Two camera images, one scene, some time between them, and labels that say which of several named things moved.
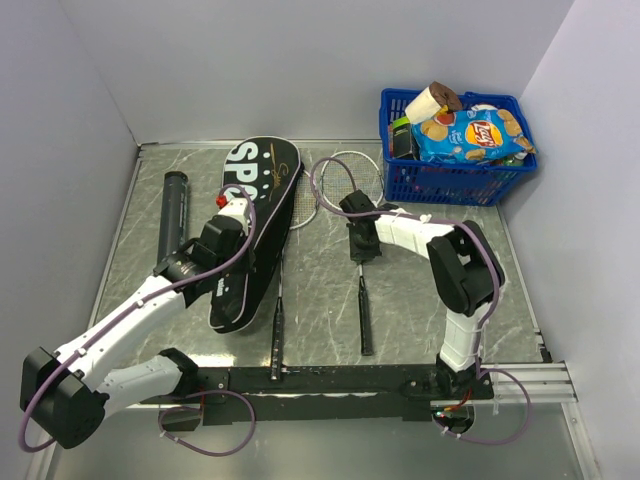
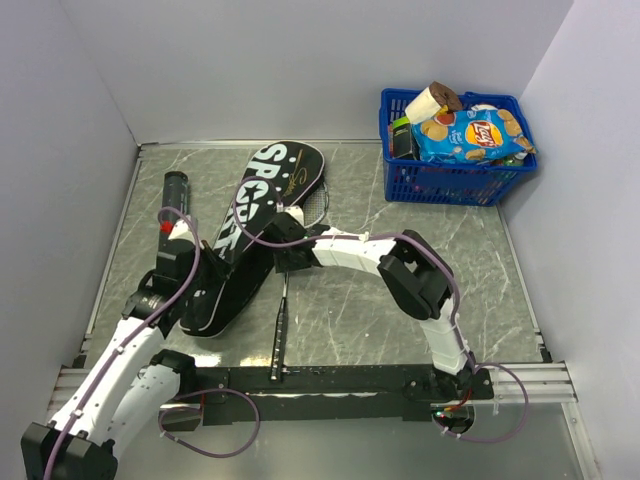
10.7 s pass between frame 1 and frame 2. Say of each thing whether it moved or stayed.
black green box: stayed
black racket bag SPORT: moved
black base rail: stayed
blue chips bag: stayed
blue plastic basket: stayed
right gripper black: moved
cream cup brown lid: stayed
